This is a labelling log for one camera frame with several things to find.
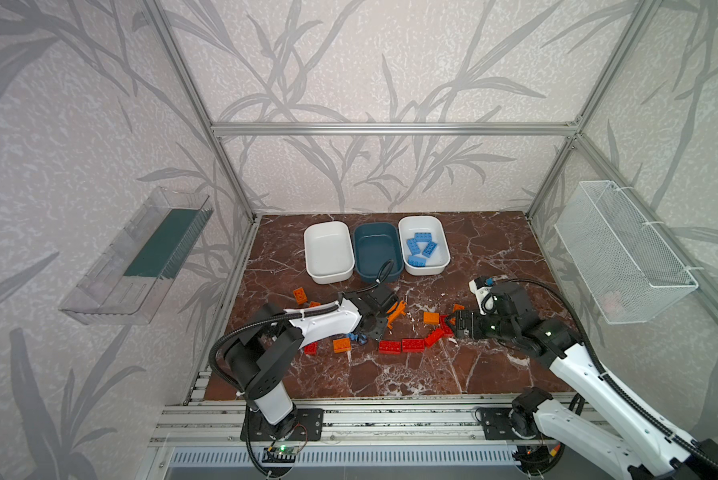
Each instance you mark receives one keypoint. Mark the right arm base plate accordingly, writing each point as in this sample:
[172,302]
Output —
[500,423]

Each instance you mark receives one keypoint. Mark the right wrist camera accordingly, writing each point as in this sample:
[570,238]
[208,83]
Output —
[489,295]

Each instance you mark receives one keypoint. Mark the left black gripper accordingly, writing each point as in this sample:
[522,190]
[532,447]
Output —
[377,319]

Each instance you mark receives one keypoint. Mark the aluminium cage frame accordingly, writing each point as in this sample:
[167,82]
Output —
[307,108]

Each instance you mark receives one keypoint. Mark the left white plastic bin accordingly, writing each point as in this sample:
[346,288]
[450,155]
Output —
[329,252]

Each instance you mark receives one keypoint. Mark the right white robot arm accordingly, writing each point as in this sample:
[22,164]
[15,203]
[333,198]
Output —
[606,422]

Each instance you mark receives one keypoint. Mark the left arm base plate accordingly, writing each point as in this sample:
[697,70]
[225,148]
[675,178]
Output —
[302,424]

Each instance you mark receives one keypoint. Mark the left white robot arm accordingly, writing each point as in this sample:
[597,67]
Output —
[255,357]

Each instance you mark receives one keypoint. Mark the blue lego brick front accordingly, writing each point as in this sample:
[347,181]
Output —
[429,249]

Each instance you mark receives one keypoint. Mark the left green circuit board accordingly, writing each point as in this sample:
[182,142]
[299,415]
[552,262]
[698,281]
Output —
[279,454]

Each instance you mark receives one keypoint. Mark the clear plastic wall tray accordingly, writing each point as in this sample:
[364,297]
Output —
[130,280]

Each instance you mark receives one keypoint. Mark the red lego brick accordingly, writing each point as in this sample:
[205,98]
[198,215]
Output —
[390,347]
[311,349]
[434,337]
[414,345]

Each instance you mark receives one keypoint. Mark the white wire mesh basket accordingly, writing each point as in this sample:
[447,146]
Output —
[630,270]

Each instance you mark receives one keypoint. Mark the white plastic bin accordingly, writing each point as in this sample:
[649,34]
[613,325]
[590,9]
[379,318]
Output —
[329,252]
[440,259]

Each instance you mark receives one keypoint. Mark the right wiring bundle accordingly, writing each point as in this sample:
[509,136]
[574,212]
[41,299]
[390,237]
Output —
[536,456]

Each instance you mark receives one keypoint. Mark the red lego brick tilted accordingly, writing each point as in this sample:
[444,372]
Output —
[434,337]

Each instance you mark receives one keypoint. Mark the teal plastic bin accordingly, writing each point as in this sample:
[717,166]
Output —
[375,244]

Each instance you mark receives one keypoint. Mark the small orange lego brick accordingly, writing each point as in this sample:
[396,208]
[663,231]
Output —
[300,296]

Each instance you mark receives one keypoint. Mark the long orange lego brick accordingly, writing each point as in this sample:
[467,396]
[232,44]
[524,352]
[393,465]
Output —
[398,310]

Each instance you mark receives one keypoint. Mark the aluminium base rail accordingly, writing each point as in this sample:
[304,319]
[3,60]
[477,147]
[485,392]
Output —
[432,420]

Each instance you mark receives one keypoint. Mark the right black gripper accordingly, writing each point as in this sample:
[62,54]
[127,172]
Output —
[470,324]

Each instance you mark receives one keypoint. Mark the right white plastic bin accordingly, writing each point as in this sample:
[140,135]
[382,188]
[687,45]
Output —
[440,259]

